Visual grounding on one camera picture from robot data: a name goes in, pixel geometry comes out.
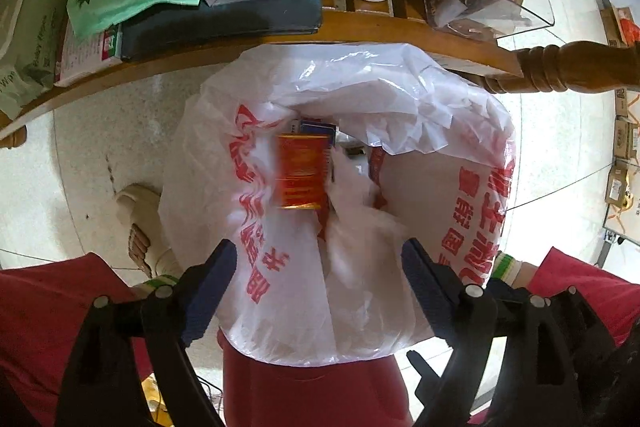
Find white plastic trash bag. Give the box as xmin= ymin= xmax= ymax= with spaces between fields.
xmin=160 ymin=43 xmax=514 ymax=366

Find dark blue book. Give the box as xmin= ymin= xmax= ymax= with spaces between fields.
xmin=122 ymin=0 xmax=322 ymax=62

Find red cigarette box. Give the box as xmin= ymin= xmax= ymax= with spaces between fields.
xmin=276 ymin=133 xmax=330 ymax=210

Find wooden shelf under table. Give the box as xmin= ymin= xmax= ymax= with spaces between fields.
xmin=0 ymin=5 xmax=640 ymax=151

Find beige slipper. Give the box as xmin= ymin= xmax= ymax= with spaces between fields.
xmin=114 ymin=184 xmax=183 ymax=280

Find cardboard boxes on floor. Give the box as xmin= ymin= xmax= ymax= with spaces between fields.
xmin=600 ymin=6 xmax=639 ymax=210

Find red trousers leg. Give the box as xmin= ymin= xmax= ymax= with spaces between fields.
xmin=1 ymin=253 xmax=164 ymax=426

